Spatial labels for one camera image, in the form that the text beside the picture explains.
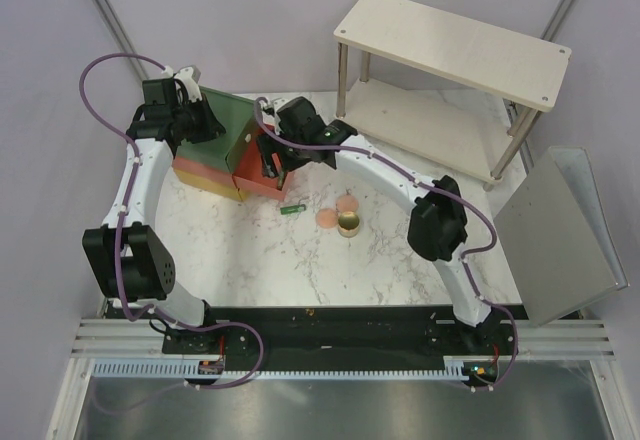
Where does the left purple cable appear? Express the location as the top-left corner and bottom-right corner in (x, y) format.
(80, 52), (265, 391)

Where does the green lip balm horizontal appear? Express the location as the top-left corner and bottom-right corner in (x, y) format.
(280, 204), (306, 216)

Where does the three-colour drawer cabinet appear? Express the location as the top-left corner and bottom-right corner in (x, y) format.
(172, 87), (246, 202)

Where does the green top drawer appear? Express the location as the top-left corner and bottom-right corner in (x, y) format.
(227, 99), (258, 173)

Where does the orange powder puff back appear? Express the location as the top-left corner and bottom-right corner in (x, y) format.
(336, 194), (359, 213)

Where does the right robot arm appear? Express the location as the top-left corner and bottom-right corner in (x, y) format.
(254, 97), (498, 354)

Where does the aluminium rail frame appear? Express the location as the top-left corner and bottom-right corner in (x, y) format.
(71, 319), (615, 361)

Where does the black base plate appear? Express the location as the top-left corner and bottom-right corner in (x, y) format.
(162, 306), (515, 370)

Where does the white cable duct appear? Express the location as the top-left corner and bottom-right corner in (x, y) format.
(91, 358), (495, 381)

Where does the yellow bottom drawer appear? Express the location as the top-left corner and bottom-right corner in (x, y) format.
(237, 189), (250, 203)

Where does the purple cable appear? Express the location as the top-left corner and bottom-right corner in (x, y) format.
(253, 96), (519, 393)
(80, 52), (265, 391)

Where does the orange powder puff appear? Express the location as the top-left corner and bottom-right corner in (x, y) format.
(336, 194), (359, 213)
(315, 208), (338, 229)

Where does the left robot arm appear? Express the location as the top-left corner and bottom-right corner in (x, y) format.
(82, 66), (226, 353)

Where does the orange drawer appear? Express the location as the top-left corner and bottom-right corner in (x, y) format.
(232, 132), (293, 202)

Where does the grey metal box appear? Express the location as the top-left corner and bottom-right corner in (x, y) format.
(495, 146), (629, 326)

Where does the orange powder puff front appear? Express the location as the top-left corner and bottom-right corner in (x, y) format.
(315, 208), (338, 229)

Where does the white two-tier shelf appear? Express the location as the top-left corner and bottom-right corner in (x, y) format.
(334, 0), (571, 189)

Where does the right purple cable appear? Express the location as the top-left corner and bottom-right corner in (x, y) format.
(253, 96), (519, 393)

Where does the gold round jar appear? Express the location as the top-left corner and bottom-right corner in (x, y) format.
(337, 211), (361, 238)

